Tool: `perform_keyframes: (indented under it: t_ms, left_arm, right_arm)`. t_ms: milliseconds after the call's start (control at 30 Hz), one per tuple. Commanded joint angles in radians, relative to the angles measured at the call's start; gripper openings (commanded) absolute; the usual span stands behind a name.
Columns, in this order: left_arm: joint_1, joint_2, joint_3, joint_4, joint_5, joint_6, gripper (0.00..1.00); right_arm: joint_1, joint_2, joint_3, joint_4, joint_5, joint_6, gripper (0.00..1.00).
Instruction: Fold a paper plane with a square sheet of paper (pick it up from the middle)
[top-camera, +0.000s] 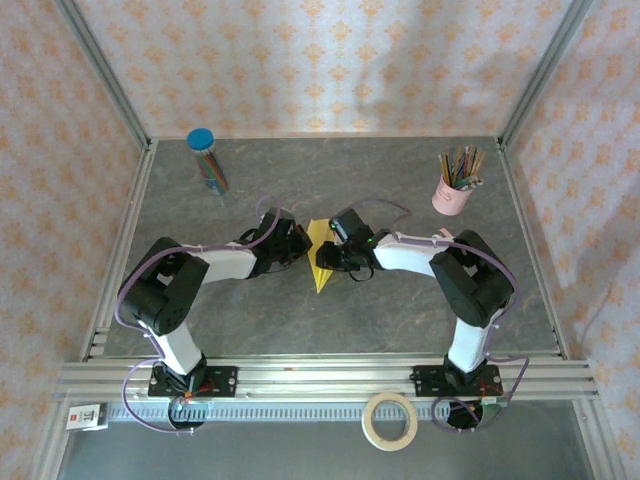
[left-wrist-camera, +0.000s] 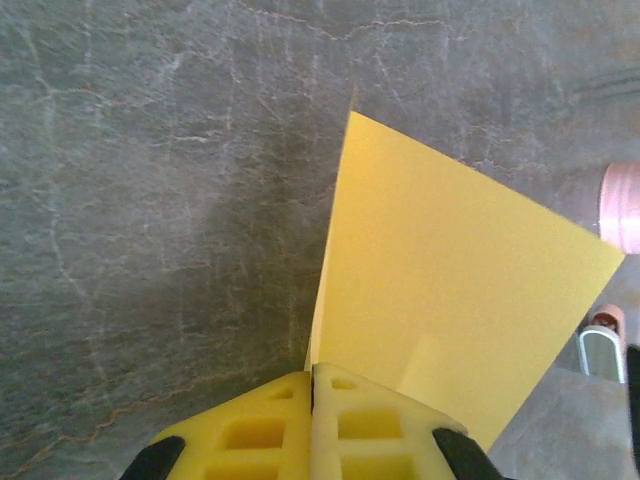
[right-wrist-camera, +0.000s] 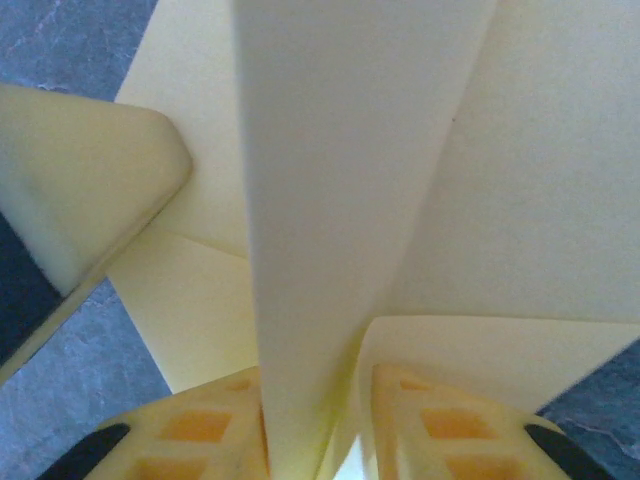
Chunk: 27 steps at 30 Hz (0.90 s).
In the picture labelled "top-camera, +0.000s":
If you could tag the aluminium table side rail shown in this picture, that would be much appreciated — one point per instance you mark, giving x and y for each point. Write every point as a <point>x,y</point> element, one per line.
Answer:
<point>525,235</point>
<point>125,235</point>

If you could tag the small pink object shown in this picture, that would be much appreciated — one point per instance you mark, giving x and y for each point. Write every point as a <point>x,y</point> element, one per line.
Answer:
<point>443,233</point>

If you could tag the aluminium frame post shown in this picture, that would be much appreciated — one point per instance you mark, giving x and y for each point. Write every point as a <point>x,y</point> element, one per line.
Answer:
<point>107,85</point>
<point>540,70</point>

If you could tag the clear pencil tube blue lid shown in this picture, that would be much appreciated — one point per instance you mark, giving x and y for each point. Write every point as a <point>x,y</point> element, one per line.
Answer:
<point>210,165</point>

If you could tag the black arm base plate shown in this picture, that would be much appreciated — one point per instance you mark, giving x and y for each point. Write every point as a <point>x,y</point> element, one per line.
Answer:
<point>225,377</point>
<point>425,380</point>

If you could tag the aluminium frame bar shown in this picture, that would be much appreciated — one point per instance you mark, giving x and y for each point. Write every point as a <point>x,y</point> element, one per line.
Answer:
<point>600,440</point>
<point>50,445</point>

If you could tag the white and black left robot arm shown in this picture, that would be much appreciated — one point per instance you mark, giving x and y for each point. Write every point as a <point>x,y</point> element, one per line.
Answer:
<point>180,347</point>

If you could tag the small green circuit board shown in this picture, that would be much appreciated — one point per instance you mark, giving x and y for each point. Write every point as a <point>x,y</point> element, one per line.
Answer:
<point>495,406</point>

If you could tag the yellow paper sheet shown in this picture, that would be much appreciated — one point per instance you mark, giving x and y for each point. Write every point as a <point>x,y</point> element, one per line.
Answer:
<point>320,275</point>

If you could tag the masking tape roll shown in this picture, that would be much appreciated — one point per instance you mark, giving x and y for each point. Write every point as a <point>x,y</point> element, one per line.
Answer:
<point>367,425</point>

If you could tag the long aluminium mounting rail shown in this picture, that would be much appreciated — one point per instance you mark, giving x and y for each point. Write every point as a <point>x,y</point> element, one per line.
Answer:
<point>325,380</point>

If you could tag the wooden colored pencil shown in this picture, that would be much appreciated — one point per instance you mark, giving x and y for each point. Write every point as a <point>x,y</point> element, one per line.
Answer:
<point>446,170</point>
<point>458,165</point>
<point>474,165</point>

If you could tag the green colored pencil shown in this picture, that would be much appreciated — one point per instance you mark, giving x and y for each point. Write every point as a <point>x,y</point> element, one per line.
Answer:
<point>470,182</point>

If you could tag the white label card red mark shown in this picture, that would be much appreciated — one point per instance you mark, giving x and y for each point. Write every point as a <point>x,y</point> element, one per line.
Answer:
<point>87,417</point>

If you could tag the pink pencil cup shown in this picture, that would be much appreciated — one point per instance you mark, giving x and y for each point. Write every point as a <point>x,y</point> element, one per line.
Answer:
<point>450,200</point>

